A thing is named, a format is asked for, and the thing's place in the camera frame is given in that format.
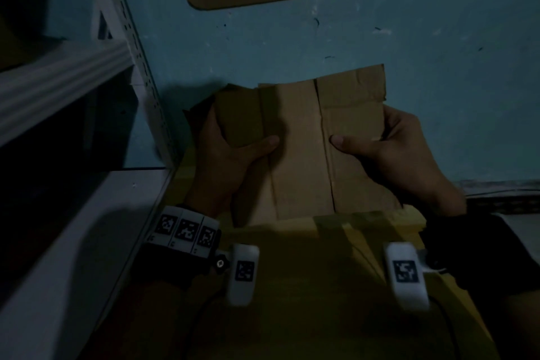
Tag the black left wristband with markers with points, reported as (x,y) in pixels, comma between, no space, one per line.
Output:
(177,246)

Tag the person's right forearm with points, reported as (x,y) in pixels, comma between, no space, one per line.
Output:
(523,321)

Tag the brown cardboard box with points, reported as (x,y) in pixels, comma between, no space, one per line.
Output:
(303,140)
(200,111)

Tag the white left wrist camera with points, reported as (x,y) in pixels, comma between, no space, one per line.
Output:
(244,275)

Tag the person's right hand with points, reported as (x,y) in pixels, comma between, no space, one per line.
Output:
(409,165)

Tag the person's left hand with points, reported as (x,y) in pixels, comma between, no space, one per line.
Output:
(219,170)

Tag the white metal shelf rack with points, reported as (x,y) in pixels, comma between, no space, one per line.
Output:
(67,81)

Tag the black patterned strip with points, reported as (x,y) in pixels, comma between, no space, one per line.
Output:
(502,197)

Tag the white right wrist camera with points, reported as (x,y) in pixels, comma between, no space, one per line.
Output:
(407,275)

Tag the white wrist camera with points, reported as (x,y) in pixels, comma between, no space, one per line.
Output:
(244,275)
(407,275)

